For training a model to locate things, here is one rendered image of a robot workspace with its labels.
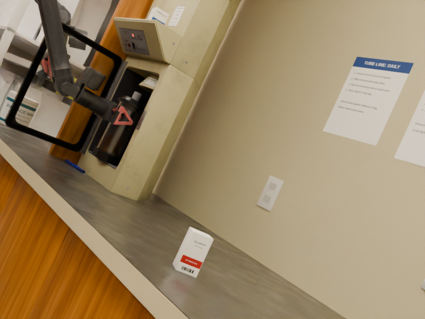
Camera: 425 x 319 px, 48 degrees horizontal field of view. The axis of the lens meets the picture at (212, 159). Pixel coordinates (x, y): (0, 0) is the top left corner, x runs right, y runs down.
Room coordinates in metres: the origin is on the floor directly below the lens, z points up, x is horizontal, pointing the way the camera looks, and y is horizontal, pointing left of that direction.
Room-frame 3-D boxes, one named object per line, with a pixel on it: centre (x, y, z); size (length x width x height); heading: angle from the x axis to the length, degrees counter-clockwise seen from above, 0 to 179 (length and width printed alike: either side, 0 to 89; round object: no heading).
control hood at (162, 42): (1.66, 0.41, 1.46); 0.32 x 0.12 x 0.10; 40
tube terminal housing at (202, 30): (1.78, 0.27, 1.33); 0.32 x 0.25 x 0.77; 40
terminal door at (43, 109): (1.70, 0.58, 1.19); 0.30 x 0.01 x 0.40; 135
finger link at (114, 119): (1.64, 0.35, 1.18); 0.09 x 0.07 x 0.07; 130
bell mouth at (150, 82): (1.75, 0.27, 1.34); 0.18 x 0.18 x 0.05
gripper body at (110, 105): (1.62, 0.43, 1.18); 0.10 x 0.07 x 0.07; 40
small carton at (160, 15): (1.62, 0.38, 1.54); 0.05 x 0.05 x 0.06; 28
